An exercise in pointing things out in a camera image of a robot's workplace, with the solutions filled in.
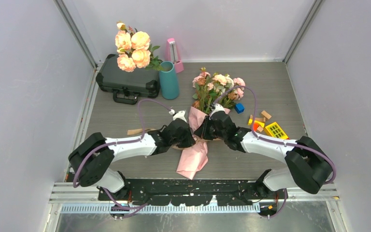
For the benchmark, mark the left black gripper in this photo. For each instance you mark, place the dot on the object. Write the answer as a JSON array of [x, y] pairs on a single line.
[[189, 140]]

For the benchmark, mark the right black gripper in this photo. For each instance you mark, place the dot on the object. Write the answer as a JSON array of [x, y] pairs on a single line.
[[202, 131]]

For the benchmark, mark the pink flower bouquet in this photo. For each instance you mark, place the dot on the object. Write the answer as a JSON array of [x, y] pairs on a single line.
[[208, 87]]

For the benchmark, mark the tan ribbon bow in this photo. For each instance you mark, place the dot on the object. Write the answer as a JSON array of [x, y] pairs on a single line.
[[139, 131]]

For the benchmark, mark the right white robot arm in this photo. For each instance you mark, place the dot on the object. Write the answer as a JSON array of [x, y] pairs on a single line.
[[306, 166]]

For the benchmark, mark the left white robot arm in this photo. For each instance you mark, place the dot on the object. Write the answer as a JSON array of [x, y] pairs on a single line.
[[91, 160]]

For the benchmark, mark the teal vase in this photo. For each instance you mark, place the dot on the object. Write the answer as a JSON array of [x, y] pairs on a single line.
[[168, 81]]

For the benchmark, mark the small blue brick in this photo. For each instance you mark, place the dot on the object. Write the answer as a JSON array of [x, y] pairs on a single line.
[[239, 108]]

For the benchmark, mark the yellow arch block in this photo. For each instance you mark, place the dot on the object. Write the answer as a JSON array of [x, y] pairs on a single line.
[[251, 123]]

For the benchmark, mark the wooden arch block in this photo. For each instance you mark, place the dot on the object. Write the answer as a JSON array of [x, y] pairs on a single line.
[[259, 119]]

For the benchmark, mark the wooden rectangular block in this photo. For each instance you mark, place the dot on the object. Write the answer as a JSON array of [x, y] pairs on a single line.
[[265, 115]]

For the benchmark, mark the yellow window block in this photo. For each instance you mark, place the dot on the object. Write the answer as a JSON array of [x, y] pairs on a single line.
[[275, 131]]

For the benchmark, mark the black carrying case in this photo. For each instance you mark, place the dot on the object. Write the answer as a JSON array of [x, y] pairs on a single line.
[[127, 87]]

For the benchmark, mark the pink metronome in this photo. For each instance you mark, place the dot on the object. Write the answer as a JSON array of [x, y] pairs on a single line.
[[172, 54]]

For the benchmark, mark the peach artificial roses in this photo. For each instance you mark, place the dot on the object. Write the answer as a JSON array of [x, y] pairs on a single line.
[[135, 50]]

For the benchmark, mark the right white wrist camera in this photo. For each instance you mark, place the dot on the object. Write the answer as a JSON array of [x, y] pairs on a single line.
[[215, 107]]

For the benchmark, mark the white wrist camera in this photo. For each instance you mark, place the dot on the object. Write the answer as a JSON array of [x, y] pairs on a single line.
[[215, 107], [180, 115]]

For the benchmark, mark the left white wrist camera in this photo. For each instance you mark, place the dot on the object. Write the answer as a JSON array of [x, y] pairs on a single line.
[[180, 115]]

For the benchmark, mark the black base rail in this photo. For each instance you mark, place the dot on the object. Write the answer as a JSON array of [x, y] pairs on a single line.
[[162, 192]]

